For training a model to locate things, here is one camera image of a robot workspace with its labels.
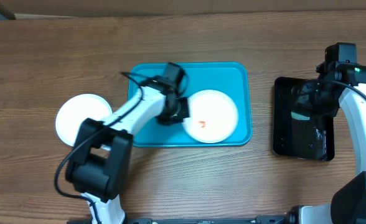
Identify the white plate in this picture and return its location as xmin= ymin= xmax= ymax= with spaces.
xmin=55 ymin=94 xmax=112 ymax=146
xmin=183 ymin=90 xmax=238 ymax=144

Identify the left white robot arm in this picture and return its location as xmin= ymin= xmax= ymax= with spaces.
xmin=58 ymin=86 xmax=189 ymax=223

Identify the teal plastic tray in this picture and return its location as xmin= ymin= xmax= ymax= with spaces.
xmin=133 ymin=62 xmax=253 ymax=147

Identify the green scouring sponge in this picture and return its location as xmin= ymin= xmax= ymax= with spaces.
xmin=291 ymin=111 xmax=310 ymax=121

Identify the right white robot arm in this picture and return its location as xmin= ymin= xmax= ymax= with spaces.
xmin=291 ymin=62 xmax=366 ymax=223

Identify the black water tray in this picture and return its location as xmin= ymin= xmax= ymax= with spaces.
xmin=272 ymin=77 xmax=335 ymax=161

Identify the white plate top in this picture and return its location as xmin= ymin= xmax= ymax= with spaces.
xmin=55 ymin=94 xmax=112 ymax=146

